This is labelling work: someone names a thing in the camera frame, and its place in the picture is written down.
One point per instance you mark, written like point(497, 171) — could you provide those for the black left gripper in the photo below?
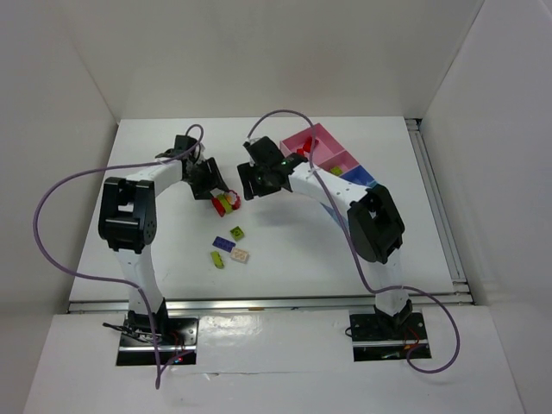
point(207, 180)

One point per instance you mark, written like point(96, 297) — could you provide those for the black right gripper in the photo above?
point(252, 181)

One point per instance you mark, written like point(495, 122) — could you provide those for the green square lego brick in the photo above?
point(237, 233)

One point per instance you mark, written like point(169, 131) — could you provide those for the red long lego brick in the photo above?
point(307, 145)

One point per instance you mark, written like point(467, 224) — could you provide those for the green curved lego brick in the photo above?
point(337, 171)

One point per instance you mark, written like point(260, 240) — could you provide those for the green slanted lego brick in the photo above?
point(217, 260)

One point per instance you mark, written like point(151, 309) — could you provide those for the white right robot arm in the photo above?
point(367, 215)

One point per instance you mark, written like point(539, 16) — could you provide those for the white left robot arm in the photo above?
point(128, 221)

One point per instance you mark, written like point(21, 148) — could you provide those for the purple flat lego brick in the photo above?
point(223, 244)

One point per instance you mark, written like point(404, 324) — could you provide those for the beige flat lego brick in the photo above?
point(239, 255)

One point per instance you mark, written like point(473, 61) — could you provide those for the pink near container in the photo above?
point(342, 159)

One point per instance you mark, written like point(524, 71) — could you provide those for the dark blue container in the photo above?
point(359, 176)

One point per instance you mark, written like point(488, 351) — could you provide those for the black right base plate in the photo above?
point(372, 341)

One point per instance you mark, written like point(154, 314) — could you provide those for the aluminium front rail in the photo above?
point(197, 305)

